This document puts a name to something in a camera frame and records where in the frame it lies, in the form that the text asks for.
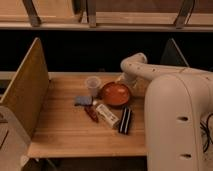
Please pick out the red snack packet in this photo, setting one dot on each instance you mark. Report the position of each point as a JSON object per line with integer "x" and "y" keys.
{"x": 91, "y": 113}

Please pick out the left wooden divider panel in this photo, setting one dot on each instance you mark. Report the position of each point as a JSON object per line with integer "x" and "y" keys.
{"x": 22, "y": 101}

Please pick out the clear plastic cup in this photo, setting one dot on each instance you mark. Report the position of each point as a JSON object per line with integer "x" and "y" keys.
{"x": 93, "y": 84}

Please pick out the right dark divider panel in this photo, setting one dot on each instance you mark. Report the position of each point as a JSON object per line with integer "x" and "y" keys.
{"x": 172, "y": 55}

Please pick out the upper wooden shelf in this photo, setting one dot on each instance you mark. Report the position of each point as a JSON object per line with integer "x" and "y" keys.
{"x": 108, "y": 15}

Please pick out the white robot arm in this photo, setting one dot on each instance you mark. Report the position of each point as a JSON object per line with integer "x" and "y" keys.
{"x": 175, "y": 101}

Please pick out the orange ceramic bowl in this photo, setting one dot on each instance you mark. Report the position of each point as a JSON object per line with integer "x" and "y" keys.
{"x": 115, "y": 94}

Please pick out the black striped box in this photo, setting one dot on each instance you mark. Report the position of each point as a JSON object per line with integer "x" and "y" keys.
{"x": 125, "y": 121}

